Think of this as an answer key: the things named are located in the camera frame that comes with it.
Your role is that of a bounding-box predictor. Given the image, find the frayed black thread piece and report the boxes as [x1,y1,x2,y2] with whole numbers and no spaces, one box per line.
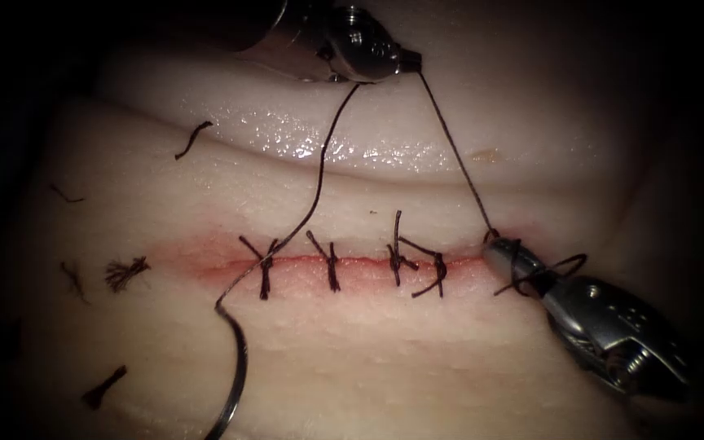
[104,256,152,294]

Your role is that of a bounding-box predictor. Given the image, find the curved steel needle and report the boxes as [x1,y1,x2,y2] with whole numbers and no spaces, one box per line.
[203,303,251,440]

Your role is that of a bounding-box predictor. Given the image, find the short black thread piece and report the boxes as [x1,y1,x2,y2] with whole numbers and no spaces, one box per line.
[81,364,129,411]
[174,120,214,162]

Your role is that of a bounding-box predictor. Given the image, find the left arm needle driver jaw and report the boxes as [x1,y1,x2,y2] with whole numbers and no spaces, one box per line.
[398,48,425,74]

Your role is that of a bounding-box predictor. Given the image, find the left arm needle driver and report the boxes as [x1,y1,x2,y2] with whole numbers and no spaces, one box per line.
[319,4,403,85]

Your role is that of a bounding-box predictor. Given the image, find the tissue pad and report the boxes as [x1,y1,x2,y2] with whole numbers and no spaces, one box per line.
[3,0,704,440]

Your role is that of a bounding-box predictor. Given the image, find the right arm needle driver jaw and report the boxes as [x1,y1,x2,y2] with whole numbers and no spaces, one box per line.
[482,236,560,298]

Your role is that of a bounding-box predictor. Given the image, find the right arm needle driver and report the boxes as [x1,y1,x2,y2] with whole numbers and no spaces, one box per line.
[541,273,691,403]

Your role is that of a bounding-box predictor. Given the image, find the black stitching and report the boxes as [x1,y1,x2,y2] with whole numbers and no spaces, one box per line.
[238,209,450,301]

